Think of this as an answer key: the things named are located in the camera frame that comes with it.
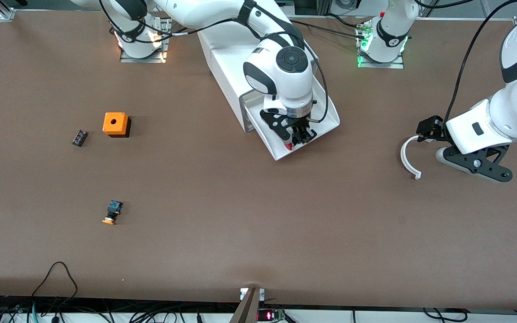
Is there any white plastic drawer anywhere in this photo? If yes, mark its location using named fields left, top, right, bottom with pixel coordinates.
left=244, top=81, right=341, bottom=162

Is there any circuit board with red light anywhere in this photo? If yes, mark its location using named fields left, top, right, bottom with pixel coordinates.
left=257, top=309, right=287, bottom=323

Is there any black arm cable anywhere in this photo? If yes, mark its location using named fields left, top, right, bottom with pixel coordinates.
left=99, top=0, right=329, bottom=123
left=443, top=0, right=517, bottom=131

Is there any black looped cable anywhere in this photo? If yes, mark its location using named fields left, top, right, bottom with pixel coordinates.
left=31, top=262, right=79, bottom=299

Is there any white drawer cabinet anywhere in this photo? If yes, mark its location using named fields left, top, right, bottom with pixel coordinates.
left=197, top=29, right=320, bottom=133

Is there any black coiled cable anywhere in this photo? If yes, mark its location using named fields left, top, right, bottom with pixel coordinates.
left=422, top=307, right=468, bottom=323

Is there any black cable on table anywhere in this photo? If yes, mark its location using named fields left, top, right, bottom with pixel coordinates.
left=289, top=13, right=369, bottom=39

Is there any red push button switch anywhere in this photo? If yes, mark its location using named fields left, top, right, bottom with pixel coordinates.
left=283, top=135, right=306, bottom=151

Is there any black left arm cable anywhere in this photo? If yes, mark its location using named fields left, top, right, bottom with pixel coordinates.
left=443, top=0, right=517, bottom=131

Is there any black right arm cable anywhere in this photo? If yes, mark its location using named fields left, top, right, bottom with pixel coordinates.
left=99, top=0, right=329, bottom=123

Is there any grey camera stand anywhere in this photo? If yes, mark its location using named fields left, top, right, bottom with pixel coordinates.
left=229, top=287, right=266, bottom=323

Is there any white curved plastic arc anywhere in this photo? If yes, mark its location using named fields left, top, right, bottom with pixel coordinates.
left=400, top=135, right=435, bottom=180

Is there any orange push button switch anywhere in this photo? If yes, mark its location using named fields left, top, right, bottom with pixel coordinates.
left=102, top=200, right=124, bottom=225

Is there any orange button enclosure box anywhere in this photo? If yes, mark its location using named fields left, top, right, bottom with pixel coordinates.
left=102, top=112, right=132, bottom=138

